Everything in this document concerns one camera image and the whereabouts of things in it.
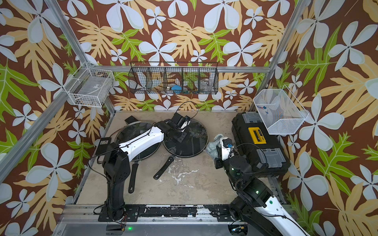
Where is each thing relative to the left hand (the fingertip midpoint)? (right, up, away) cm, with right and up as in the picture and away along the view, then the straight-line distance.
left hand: (183, 132), depth 90 cm
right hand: (+16, -6, -21) cm, 27 cm away
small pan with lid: (-8, -17, -6) cm, 19 cm away
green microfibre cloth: (+14, -6, -22) cm, 27 cm away
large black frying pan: (-45, -1, +21) cm, 50 cm away
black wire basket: (-7, +36, +8) cm, 38 cm away
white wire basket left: (-56, +27, -4) cm, 62 cm away
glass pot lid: (-15, -6, -31) cm, 35 cm away
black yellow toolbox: (+40, -4, -8) cm, 41 cm away
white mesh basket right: (+57, +12, -6) cm, 58 cm away
